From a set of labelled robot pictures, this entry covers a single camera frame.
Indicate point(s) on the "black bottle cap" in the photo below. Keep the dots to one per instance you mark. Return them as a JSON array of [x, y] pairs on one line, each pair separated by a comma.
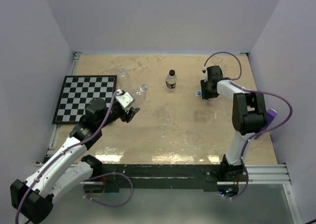
[[171, 72]]

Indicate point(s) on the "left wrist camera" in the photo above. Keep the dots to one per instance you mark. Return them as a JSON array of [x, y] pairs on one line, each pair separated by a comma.
[[124, 99]]

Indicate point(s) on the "small clear plastic bottle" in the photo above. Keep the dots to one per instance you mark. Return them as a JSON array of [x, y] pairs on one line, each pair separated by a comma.
[[171, 81]]

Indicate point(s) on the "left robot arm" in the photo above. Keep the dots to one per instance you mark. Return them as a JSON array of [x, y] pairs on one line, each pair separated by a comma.
[[35, 197]]

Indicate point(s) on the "black white checkerboard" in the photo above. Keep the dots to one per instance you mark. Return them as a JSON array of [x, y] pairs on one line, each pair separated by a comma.
[[83, 89]]

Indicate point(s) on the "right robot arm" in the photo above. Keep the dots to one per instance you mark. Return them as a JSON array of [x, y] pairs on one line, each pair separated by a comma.
[[249, 116]]

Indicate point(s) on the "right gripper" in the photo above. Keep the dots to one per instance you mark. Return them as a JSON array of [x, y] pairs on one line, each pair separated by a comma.
[[206, 95]]

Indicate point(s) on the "aluminium rail left edge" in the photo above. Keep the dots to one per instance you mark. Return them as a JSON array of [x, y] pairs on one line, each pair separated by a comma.
[[57, 119]]

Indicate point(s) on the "purple object table edge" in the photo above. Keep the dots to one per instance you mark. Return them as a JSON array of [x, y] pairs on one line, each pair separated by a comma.
[[271, 115]]

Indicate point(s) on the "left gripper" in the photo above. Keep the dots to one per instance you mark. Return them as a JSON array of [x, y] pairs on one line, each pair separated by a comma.
[[128, 116]]

